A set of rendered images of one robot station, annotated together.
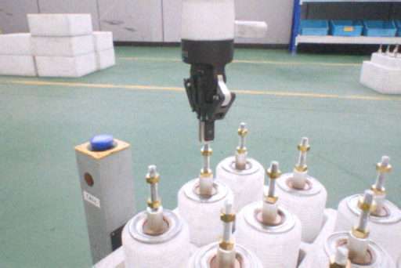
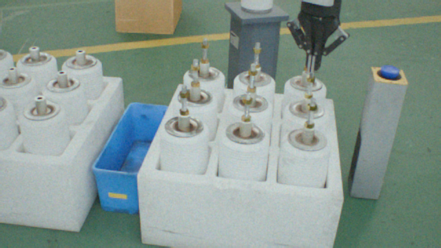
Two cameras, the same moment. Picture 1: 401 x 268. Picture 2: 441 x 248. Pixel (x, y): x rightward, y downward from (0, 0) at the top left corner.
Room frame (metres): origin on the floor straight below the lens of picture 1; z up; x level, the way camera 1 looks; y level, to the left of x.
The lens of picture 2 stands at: (1.14, -0.64, 0.77)
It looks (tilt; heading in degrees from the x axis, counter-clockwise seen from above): 32 degrees down; 148
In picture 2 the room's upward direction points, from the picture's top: 3 degrees clockwise
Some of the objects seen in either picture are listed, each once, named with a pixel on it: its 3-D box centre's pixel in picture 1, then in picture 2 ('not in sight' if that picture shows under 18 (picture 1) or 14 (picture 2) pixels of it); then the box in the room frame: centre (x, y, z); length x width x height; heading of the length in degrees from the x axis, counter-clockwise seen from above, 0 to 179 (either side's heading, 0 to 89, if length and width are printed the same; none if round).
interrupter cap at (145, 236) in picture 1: (155, 226); (306, 83); (0.36, 0.06, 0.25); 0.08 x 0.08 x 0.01
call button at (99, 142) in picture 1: (102, 143); (389, 72); (0.50, 0.17, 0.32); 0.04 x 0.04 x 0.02
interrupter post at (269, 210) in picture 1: (269, 209); (251, 98); (0.38, -0.11, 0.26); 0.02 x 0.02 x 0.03
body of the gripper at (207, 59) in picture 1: (207, 67); (319, 14); (0.45, -0.02, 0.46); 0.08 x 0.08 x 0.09
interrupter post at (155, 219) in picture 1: (155, 218); (306, 78); (0.36, 0.06, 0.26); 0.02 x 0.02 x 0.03
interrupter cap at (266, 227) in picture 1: (269, 216); (250, 103); (0.38, -0.11, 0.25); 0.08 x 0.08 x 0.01
